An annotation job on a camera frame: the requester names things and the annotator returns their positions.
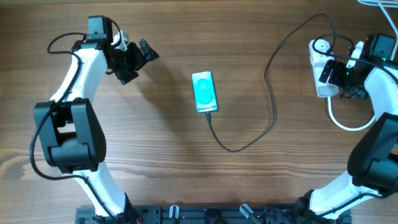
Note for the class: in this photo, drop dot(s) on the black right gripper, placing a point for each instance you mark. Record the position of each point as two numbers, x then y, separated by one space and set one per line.
336 73

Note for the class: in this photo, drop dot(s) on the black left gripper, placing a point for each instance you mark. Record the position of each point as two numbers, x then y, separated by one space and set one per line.
137 54

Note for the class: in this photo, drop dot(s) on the teal screen Galaxy smartphone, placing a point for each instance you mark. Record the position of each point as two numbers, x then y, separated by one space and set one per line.
204 92

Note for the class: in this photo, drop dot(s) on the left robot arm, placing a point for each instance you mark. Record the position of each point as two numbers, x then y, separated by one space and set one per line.
68 142

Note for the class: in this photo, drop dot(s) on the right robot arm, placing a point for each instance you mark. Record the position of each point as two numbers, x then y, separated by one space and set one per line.
372 167

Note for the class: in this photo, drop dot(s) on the white USB charger plug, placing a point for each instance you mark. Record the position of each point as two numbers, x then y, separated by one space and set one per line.
318 60

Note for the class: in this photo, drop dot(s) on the white power strip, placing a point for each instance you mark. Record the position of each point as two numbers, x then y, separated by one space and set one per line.
323 90

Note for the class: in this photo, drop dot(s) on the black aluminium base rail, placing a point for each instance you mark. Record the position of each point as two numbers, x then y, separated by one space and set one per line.
278 213

